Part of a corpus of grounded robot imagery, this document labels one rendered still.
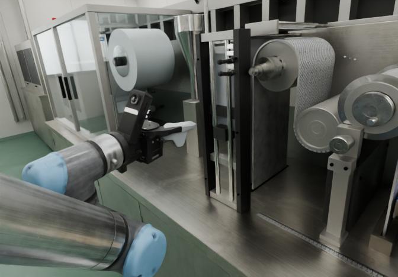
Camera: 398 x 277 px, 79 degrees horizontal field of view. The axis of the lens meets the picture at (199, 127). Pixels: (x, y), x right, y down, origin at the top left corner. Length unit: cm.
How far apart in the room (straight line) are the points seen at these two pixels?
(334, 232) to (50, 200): 67
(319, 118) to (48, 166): 61
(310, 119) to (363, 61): 35
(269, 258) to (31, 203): 55
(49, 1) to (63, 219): 568
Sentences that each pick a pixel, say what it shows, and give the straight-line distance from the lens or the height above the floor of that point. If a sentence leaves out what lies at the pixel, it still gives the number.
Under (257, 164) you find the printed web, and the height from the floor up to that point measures 99.
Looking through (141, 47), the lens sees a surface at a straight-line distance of 127.
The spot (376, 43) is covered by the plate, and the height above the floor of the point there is 138.
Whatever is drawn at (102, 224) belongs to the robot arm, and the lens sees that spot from 34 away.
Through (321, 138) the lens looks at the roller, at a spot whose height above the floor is 115.
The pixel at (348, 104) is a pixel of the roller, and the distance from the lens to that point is 67.
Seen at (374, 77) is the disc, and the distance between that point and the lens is 65.
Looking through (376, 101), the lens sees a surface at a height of 127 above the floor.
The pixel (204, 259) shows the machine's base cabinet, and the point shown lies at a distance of 83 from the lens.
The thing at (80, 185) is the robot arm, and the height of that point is 120.
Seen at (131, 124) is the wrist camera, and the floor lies 126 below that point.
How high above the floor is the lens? 140
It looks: 18 degrees down
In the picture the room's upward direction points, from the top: 4 degrees counter-clockwise
